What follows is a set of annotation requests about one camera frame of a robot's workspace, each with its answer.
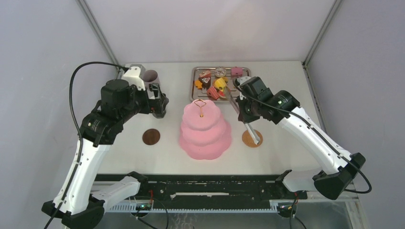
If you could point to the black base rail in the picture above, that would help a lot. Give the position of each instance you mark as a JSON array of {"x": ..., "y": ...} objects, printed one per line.
[{"x": 210, "y": 193}]

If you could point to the aluminium frame post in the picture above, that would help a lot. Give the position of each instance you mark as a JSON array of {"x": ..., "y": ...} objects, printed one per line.
[
  {"x": 92, "y": 21},
  {"x": 325, "y": 25}
]

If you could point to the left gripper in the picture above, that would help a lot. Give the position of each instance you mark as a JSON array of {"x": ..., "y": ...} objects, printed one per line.
[{"x": 157, "y": 105}]

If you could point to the pink three-tier cake stand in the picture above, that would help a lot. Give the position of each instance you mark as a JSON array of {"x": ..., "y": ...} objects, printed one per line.
[{"x": 204, "y": 132}]

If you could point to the yellow cake slice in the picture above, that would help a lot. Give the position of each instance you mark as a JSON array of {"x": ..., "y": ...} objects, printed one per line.
[{"x": 220, "y": 84}]

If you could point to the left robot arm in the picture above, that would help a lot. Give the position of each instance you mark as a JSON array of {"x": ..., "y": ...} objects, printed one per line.
[{"x": 121, "y": 99}]

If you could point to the white donut with chocolate drizzle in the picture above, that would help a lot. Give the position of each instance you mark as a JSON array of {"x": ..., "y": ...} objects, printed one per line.
[{"x": 220, "y": 72}]

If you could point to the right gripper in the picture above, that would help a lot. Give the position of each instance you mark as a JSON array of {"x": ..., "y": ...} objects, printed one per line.
[{"x": 246, "y": 118}]

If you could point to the chocolate cake slice with cream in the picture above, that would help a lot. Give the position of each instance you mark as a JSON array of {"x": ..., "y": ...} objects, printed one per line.
[{"x": 206, "y": 82}]

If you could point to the stainless steel serving tray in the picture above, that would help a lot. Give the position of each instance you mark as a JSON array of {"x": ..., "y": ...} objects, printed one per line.
[{"x": 201, "y": 94}]

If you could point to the right aluminium frame post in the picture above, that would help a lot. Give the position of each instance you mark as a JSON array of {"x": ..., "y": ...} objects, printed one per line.
[{"x": 325, "y": 25}]

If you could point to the left aluminium frame post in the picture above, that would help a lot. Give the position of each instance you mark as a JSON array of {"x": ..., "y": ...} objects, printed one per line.
[{"x": 92, "y": 21}]

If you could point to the orange fish-shaped cake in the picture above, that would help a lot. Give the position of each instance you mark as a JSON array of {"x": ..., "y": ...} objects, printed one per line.
[{"x": 198, "y": 84}]

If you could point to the pink square cake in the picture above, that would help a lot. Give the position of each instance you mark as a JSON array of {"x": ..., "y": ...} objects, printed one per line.
[{"x": 237, "y": 72}]

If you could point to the dark brown round coaster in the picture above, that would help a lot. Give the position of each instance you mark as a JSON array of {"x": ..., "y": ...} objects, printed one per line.
[{"x": 151, "y": 137}]

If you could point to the stainless steel food tongs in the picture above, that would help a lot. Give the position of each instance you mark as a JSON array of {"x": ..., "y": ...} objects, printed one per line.
[{"x": 253, "y": 134}]

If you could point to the mauve cup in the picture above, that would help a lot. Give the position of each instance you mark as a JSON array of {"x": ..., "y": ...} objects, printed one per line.
[{"x": 149, "y": 77}]

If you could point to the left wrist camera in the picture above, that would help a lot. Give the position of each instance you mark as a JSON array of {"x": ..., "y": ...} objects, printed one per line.
[{"x": 134, "y": 76}]

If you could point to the red cake slice with orange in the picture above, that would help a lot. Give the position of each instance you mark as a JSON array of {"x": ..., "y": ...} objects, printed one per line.
[{"x": 205, "y": 74}]

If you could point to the light woven round coaster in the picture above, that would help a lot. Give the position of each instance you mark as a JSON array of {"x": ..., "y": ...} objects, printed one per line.
[{"x": 248, "y": 141}]

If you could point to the red layered cake slice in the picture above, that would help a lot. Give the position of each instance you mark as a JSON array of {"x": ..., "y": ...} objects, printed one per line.
[{"x": 213, "y": 93}]

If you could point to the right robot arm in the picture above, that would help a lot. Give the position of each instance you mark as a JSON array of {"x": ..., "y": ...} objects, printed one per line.
[{"x": 338, "y": 167}]

